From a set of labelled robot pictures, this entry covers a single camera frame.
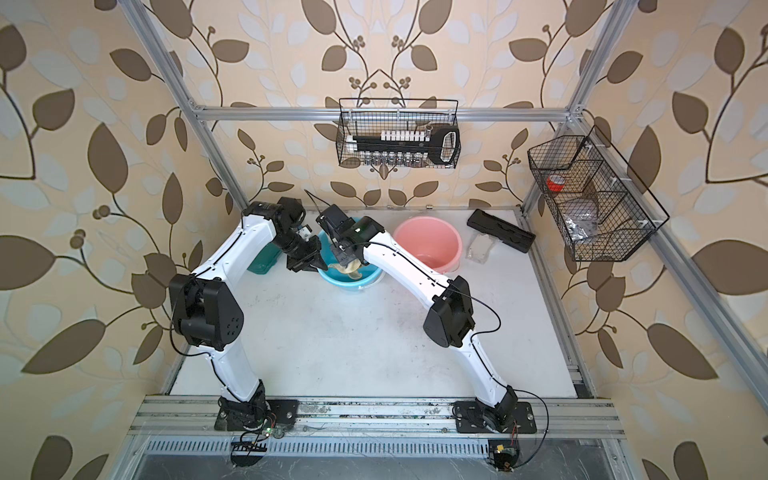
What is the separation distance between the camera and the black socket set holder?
82cm

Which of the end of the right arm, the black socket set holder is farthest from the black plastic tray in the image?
the end of the right arm

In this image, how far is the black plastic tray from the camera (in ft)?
3.60

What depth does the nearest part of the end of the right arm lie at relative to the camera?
603 mm

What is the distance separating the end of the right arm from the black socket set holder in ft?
0.93

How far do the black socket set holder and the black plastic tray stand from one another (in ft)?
1.13

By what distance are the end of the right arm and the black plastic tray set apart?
62 cm

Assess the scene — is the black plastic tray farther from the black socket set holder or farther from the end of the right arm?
the end of the right arm
